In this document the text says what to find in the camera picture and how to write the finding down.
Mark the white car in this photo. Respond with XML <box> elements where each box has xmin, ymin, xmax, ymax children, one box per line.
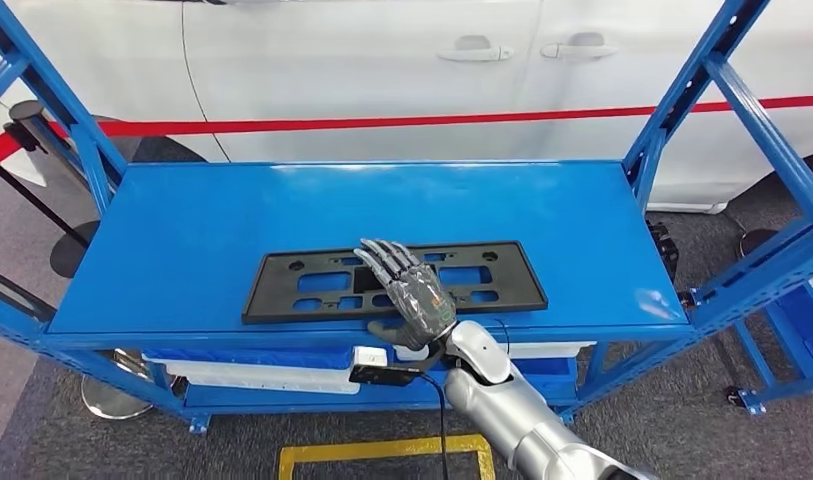
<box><xmin>0</xmin><ymin>0</ymin><xmax>813</xmax><ymax>215</ymax></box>

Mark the yellow tape square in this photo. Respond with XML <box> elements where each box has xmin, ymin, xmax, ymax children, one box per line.
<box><xmin>278</xmin><ymin>434</ymin><xmax>497</xmax><ymax>480</ymax></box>

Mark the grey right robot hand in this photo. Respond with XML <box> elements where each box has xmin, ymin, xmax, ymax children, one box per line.
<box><xmin>352</xmin><ymin>238</ymin><xmax>459</xmax><ymax>352</ymax></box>

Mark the blue plastic crate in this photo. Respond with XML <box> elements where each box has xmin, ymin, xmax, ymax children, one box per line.
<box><xmin>142</xmin><ymin>347</ymin><xmax>354</xmax><ymax>371</ymax></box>
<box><xmin>505</xmin><ymin>357</ymin><xmax>580</xmax><ymax>402</ymax></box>

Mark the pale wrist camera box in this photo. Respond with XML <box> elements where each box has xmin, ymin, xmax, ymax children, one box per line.
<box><xmin>348</xmin><ymin>345</ymin><xmax>424</xmax><ymax>389</ymax></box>

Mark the black-topped stanchion post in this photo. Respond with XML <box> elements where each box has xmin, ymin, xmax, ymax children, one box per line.
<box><xmin>8</xmin><ymin>99</ymin><xmax>83</xmax><ymax>180</ymax></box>

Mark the white car door handle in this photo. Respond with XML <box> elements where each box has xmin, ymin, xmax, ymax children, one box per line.
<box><xmin>539</xmin><ymin>31</ymin><xmax>619</xmax><ymax>61</ymax></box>
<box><xmin>436</xmin><ymin>34</ymin><xmax>515</xmax><ymax>64</ymax></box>

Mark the black plastic plate frame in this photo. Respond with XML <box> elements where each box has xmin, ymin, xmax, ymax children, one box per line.
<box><xmin>241</xmin><ymin>241</ymin><xmax>550</xmax><ymax>326</ymax></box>

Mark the black object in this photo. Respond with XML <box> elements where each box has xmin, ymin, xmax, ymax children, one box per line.
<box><xmin>647</xmin><ymin>220</ymin><xmax>680</xmax><ymax>283</ymax></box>

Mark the dark round floor base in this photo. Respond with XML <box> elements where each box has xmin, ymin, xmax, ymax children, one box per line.
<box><xmin>737</xmin><ymin>228</ymin><xmax>782</xmax><ymax>261</ymax></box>

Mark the blue metal shelf rack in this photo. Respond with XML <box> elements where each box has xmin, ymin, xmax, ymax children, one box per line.
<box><xmin>0</xmin><ymin>0</ymin><xmax>813</xmax><ymax>435</ymax></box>
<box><xmin>723</xmin><ymin>278</ymin><xmax>813</xmax><ymax>417</ymax></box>

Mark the black cable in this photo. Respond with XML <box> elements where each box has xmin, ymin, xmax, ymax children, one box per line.
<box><xmin>419</xmin><ymin>370</ymin><xmax>452</xmax><ymax>480</ymax></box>

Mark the white plastic crate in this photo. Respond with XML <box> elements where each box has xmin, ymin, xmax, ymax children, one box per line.
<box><xmin>142</xmin><ymin>357</ymin><xmax>362</xmax><ymax>396</ymax></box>
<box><xmin>392</xmin><ymin>341</ymin><xmax>596</xmax><ymax>362</ymax></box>

